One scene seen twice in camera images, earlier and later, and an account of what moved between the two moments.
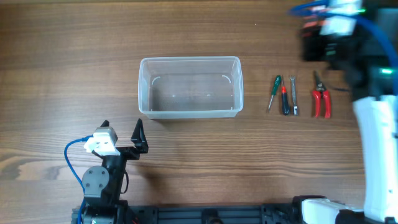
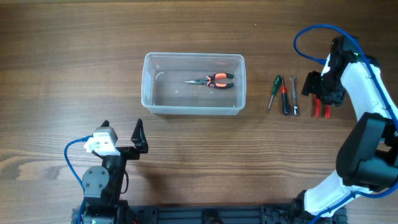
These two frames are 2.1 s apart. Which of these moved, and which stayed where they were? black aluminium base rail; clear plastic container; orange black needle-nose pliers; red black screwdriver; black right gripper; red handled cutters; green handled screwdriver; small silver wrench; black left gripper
Moved: orange black needle-nose pliers; clear plastic container; black right gripper
Stayed: green handled screwdriver; red handled cutters; small silver wrench; black aluminium base rail; black left gripper; red black screwdriver
